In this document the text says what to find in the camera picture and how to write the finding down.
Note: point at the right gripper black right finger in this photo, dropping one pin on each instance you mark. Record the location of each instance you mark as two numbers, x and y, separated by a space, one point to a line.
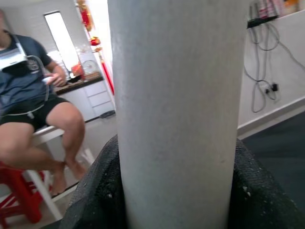
262 207

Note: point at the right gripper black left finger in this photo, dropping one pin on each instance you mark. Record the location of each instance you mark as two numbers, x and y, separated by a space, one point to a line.
95 205

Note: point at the white plastic table leg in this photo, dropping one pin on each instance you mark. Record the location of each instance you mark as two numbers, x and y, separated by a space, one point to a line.
176 107

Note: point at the white wooden stool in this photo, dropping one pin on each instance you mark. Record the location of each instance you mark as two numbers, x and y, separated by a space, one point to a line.
45 195

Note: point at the red plastic stool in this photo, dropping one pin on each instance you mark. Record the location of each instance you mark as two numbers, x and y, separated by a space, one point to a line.
21 190

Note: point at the white cabinet dark countertop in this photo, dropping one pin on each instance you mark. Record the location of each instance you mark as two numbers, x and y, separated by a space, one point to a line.
95 100

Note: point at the seated person dark shirt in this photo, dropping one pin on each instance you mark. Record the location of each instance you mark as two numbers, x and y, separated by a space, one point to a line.
23 95

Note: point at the red hanging tassel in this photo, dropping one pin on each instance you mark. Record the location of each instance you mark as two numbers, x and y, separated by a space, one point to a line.
107 74

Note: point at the tall narrow window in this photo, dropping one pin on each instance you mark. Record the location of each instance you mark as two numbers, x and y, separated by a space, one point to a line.
62 43

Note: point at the white grey headset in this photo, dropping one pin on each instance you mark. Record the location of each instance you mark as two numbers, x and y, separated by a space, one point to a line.
12 59

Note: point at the black device on ledge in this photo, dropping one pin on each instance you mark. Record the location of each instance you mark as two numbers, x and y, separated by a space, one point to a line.
259 22

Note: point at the red hanging knot ornament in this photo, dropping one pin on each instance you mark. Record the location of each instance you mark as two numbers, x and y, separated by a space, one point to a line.
85 16

